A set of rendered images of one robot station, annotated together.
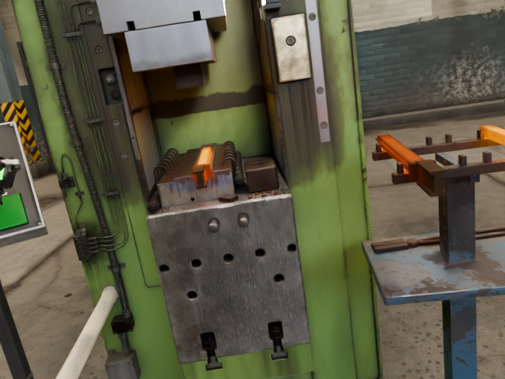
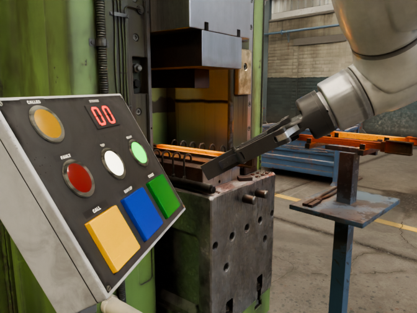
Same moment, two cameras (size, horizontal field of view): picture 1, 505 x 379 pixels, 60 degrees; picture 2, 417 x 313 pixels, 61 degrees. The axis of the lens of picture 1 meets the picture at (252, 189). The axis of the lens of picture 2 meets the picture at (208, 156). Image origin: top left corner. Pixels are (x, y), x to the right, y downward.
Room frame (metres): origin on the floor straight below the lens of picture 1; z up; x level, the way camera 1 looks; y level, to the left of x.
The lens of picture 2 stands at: (0.49, 1.03, 1.21)
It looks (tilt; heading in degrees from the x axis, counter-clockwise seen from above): 11 degrees down; 308
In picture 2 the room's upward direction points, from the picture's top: straight up
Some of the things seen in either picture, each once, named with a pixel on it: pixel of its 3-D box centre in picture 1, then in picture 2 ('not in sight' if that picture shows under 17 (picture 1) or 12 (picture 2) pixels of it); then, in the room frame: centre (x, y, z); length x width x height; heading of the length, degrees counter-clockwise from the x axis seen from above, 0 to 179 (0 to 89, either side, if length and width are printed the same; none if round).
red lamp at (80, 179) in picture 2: not in sight; (79, 178); (0.92, 0.76, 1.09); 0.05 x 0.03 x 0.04; 91
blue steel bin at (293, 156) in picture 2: not in sight; (306, 148); (2.50, -3.73, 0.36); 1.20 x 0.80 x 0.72; 179
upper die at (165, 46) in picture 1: (178, 50); (171, 54); (1.34, 0.15, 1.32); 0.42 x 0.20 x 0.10; 1
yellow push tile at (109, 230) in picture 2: not in sight; (112, 238); (0.88, 0.74, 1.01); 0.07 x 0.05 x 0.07; 116
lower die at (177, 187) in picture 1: (201, 169); (173, 162); (1.34, 0.15, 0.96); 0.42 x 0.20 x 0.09; 1
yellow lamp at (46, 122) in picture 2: not in sight; (47, 123); (0.96, 0.78, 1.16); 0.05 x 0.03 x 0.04; 91
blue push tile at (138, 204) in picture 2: not in sight; (141, 213); (0.93, 0.65, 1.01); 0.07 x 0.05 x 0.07; 116
